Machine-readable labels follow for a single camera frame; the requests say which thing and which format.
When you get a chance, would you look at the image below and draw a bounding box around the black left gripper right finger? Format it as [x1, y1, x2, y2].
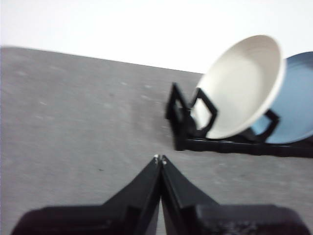
[160, 154, 310, 235]

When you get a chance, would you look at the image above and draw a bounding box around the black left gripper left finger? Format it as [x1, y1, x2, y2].
[11, 154, 161, 235]

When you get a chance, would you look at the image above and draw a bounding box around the cream yellow plate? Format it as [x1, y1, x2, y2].
[193, 35, 286, 140]

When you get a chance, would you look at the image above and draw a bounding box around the black plate rack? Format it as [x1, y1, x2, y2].
[165, 82, 313, 159]

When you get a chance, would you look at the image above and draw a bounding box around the blue plate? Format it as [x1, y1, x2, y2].
[251, 51, 313, 145]

